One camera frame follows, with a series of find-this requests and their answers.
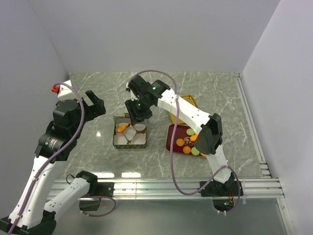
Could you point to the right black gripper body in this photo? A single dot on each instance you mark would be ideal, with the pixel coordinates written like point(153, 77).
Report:
point(138, 109)

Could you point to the orange fish cookie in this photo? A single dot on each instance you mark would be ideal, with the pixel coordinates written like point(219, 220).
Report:
point(193, 137)
point(122, 128)

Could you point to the orange round chip cookie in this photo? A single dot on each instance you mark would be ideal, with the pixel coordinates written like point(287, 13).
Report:
point(180, 142)

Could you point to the green round cookie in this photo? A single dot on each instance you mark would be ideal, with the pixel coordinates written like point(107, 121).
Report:
point(190, 132)
point(195, 151)

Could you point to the orange swirl cookie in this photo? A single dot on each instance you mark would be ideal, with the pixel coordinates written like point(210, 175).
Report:
point(186, 150)

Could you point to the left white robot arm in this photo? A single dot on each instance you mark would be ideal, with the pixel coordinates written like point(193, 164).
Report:
point(34, 214)

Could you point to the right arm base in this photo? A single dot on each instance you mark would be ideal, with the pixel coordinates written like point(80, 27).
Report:
point(230, 189)

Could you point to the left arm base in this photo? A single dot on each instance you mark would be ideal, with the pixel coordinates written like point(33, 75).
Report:
point(92, 201)

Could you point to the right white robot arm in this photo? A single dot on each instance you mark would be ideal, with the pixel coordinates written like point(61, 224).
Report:
point(208, 127)

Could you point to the white paper cup top right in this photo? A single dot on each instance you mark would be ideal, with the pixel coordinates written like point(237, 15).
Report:
point(139, 126)

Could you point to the white paper cup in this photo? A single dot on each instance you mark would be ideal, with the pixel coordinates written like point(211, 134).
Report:
point(139, 126)
point(119, 125)
point(129, 133)
point(138, 139)
point(120, 139)

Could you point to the white paper cup centre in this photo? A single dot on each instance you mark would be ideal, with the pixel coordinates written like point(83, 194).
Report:
point(129, 133)

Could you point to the white paper cup top left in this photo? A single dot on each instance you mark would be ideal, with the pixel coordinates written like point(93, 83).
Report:
point(119, 125)

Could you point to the white paper cup bottom right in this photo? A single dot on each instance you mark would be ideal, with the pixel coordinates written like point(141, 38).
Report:
point(138, 139)

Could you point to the square cookie tin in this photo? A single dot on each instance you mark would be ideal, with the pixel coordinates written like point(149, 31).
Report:
point(126, 119)

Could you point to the white paper cup bottom left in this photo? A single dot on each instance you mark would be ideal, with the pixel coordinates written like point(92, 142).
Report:
point(120, 139)

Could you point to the gold tin lid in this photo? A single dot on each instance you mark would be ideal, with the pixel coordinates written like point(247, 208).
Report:
point(187, 105)

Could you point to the red lacquer tray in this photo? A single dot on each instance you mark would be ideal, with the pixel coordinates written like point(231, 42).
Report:
point(184, 140)

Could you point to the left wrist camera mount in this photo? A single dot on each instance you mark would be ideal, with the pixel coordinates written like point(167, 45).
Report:
point(63, 92)

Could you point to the aluminium rail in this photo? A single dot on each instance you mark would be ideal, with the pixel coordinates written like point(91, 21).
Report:
point(157, 189)

